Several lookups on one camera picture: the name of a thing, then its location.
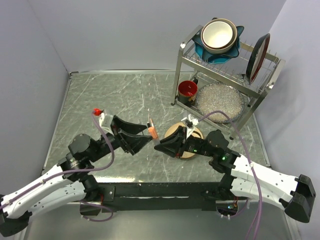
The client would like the cream bowl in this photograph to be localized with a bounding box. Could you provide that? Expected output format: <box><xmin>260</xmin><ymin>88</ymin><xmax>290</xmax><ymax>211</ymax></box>
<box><xmin>200</xmin><ymin>18</ymin><xmax>238</xmax><ymax>54</ymax></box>

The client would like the dark red-rimmed plate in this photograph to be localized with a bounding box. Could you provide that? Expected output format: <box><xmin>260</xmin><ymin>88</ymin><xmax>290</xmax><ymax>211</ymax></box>
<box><xmin>245</xmin><ymin>33</ymin><xmax>271</xmax><ymax>85</ymax></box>

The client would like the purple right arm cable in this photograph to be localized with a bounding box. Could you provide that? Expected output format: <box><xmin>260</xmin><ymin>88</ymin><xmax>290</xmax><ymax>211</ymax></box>
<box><xmin>197</xmin><ymin>110</ymin><xmax>263</xmax><ymax>240</ymax></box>

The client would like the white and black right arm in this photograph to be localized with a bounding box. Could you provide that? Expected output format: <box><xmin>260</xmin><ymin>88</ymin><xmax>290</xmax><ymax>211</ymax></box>
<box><xmin>154</xmin><ymin>126</ymin><xmax>316</xmax><ymax>223</ymax></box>

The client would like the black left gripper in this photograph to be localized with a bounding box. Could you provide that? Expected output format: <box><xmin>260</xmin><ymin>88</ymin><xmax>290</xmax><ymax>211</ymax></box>
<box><xmin>89</xmin><ymin>115</ymin><xmax>154</xmax><ymax>162</ymax></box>

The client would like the speckled glass plate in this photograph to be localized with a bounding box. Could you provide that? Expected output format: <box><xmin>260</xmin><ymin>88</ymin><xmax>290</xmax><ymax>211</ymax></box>
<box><xmin>195</xmin><ymin>82</ymin><xmax>245</xmax><ymax>121</ymax></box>

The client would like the blue wavy bowl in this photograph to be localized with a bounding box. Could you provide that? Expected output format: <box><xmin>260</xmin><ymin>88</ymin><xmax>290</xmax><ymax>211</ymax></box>
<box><xmin>192</xmin><ymin>17</ymin><xmax>245</xmax><ymax>64</ymax></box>

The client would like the grey marker with orange tip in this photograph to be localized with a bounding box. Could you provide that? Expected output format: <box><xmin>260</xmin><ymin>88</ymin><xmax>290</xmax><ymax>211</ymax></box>
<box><xmin>152</xmin><ymin>138</ymin><xmax>160</xmax><ymax>146</ymax></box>

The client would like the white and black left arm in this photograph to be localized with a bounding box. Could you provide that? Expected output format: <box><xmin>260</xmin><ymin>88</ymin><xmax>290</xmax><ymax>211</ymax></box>
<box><xmin>0</xmin><ymin>115</ymin><xmax>152</xmax><ymax>237</ymax></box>

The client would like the black base beam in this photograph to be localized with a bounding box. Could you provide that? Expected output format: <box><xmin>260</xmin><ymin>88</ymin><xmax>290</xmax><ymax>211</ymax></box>
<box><xmin>84</xmin><ymin>181</ymin><xmax>248</xmax><ymax>216</ymax></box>

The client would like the tan decorated plate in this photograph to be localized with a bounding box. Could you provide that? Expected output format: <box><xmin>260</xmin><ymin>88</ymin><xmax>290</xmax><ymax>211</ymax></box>
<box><xmin>164</xmin><ymin>122</ymin><xmax>204</xmax><ymax>160</ymax></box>

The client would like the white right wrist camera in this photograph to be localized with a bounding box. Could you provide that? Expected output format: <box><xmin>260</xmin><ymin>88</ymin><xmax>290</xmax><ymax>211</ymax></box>
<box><xmin>181</xmin><ymin>114</ymin><xmax>199</xmax><ymax>139</ymax></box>

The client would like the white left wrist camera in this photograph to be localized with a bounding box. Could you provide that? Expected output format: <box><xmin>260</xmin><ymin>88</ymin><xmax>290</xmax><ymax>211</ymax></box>
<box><xmin>93</xmin><ymin>108</ymin><xmax>114</xmax><ymax>132</ymax></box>

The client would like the steel dish rack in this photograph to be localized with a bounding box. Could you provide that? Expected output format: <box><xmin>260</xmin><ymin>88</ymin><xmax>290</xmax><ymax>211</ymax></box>
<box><xmin>170</xmin><ymin>25</ymin><xmax>286</xmax><ymax>130</ymax></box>

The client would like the red and black mug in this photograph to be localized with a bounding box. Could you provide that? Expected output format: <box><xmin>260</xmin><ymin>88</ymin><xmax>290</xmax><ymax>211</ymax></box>
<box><xmin>177</xmin><ymin>78</ymin><xmax>198</xmax><ymax>107</ymax></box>

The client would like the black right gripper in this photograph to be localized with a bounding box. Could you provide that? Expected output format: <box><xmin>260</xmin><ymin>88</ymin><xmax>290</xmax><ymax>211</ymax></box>
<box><xmin>154</xmin><ymin>125</ymin><xmax>215</xmax><ymax>158</ymax></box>

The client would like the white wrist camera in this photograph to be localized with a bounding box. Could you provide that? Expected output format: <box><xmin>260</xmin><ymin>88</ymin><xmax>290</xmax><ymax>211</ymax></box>
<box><xmin>181</xmin><ymin>114</ymin><xmax>199</xmax><ymax>139</ymax></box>
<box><xmin>93</xmin><ymin>108</ymin><xmax>114</xmax><ymax>132</ymax></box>

